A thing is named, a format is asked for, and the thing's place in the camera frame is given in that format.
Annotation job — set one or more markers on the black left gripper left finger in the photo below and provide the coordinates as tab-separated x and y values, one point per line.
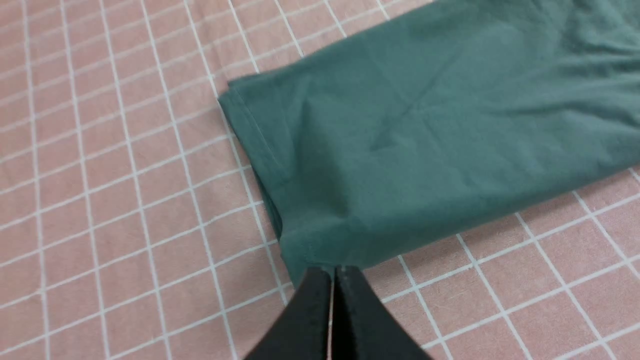
301	331

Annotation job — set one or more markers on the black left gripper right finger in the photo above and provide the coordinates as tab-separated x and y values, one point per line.
362	327

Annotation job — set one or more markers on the green long-sleeve top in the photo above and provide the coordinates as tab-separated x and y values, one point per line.
446	117

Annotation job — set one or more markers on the pink checkered tablecloth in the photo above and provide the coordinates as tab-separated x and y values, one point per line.
132	227

